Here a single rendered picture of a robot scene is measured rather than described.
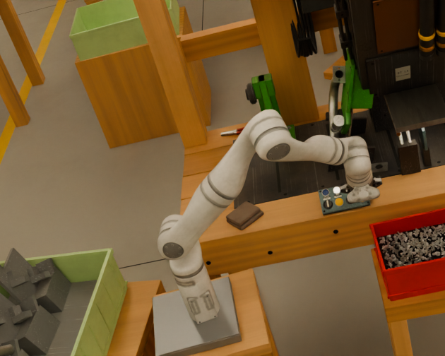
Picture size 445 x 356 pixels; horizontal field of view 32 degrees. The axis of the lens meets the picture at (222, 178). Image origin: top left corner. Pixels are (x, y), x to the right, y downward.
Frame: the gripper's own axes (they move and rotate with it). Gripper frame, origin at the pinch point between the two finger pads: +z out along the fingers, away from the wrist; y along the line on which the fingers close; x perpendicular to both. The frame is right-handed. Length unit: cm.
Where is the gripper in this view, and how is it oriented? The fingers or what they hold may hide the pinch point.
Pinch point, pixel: (362, 191)
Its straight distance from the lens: 239.5
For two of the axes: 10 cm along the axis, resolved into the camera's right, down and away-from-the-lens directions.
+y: -9.7, 2.1, 1.6
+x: 1.4, 9.3, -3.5
